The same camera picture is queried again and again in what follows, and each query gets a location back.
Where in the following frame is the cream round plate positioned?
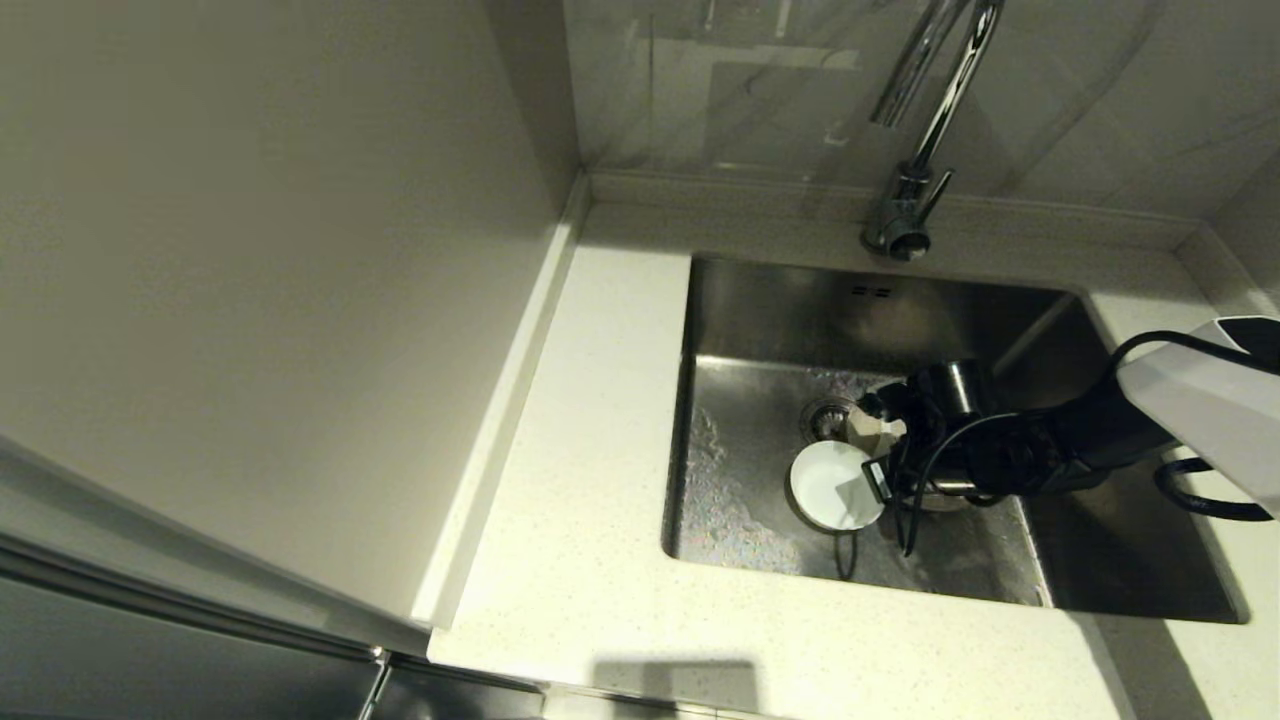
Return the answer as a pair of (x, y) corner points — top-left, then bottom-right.
(846, 400), (991, 514)

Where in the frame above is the white round bowl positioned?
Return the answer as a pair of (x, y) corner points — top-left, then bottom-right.
(789, 440), (887, 533)

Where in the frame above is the stainless steel sink basin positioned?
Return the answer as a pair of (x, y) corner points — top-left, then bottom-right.
(660, 252), (1249, 625)

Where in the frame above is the round metal drain strainer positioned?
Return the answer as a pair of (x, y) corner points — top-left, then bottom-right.
(801, 397), (859, 447)

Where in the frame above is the chrome gooseneck faucet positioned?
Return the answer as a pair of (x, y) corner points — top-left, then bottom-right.
(858, 0), (1004, 264)

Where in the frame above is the grey metal cabinet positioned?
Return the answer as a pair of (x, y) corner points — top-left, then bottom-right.
(0, 434), (548, 720)

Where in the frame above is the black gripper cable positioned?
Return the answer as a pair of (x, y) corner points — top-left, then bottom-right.
(835, 328), (1280, 583)

